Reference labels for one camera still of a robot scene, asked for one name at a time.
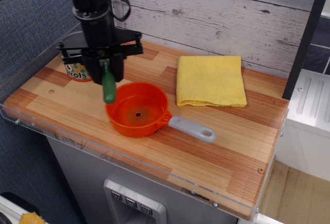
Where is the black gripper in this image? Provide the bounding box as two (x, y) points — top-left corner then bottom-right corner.
(56, 2), (143, 84)

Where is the green toy pickle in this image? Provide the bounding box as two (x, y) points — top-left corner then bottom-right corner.
(101, 59), (117, 104)

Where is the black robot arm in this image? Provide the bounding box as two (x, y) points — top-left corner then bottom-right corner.
(57, 0), (143, 88)

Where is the peas and carrots can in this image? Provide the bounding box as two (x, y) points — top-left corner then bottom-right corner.
(61, 53), (92, 82)

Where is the folded yellow cloth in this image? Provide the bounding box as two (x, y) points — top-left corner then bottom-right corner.
(176, 56), (247, 107)

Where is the grey toy fridge cabinet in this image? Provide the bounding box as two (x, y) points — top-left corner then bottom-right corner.
(48, 138), (238, 223)

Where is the yellow object bottom left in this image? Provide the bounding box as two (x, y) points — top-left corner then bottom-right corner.
(19, 212), (46, 224)

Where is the white ridged cabinet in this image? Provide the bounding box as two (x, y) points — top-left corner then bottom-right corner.
(274, 70), (329, 181)

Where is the orange toy pot grey handle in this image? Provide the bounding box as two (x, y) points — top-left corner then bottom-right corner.
(105, 82), (216, 143)

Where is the black cable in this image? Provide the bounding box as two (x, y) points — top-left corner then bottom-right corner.
(110, 0), (131, 22)

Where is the black vertical post right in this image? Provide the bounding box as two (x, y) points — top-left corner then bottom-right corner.
(282, 0), (326, 100)

